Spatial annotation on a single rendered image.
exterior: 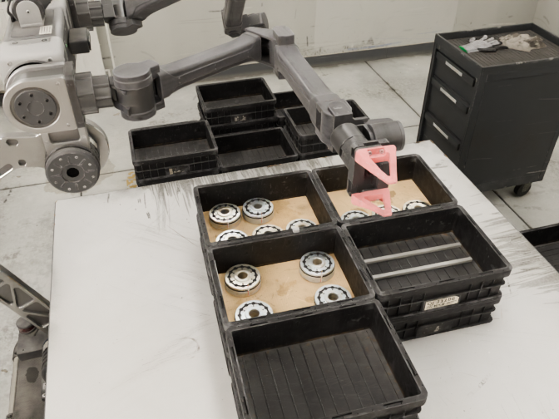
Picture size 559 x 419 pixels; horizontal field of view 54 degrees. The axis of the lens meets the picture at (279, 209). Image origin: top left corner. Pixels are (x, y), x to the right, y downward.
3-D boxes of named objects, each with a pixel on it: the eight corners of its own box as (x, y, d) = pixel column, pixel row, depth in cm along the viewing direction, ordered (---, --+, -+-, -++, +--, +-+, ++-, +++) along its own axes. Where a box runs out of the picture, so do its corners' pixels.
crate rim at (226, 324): (225, 333, 135) (224, 327, 133) (206, 253, 157) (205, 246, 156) (376, 303, 142) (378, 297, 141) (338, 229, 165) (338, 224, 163)
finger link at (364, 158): (408, 205, 88) (384, 174, 95) (415, 168, 84) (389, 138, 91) (368, 212, 87) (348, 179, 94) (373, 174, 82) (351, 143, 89)
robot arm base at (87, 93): (77, 110, 123) (65, 60, 115) (115, 105, 125) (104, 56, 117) (77, 130, 116) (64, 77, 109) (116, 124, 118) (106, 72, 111)
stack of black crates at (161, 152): (146, 236, 277) (131, 162, 249) (141, 201, 300) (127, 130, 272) (225, 222, 286) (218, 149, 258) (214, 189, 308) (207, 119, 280)
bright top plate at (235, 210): (212, 225, 174) (211, 224, 174) (207, 207, 182) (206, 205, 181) (243, 220, 176) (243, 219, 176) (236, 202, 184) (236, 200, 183)
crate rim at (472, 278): (377, 303, 142) (378, 297, 141) (338, 229, 165) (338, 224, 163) (512, 275, 150) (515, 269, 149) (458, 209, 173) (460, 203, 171)
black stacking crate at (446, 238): (373, 326, 148) (378, 298, 141) (337, 253, 171) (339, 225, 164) (503, 298, 156) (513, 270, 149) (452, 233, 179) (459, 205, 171)
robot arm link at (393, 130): (323, 141, 109) (324, 102, 104) (376, 133, 112) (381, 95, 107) (343, 174, 100) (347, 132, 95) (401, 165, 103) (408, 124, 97)
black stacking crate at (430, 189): (337, 253, 171) (339, 224, 164) (309, 197, 194) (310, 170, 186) (452, 232, 179) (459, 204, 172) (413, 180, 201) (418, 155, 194)
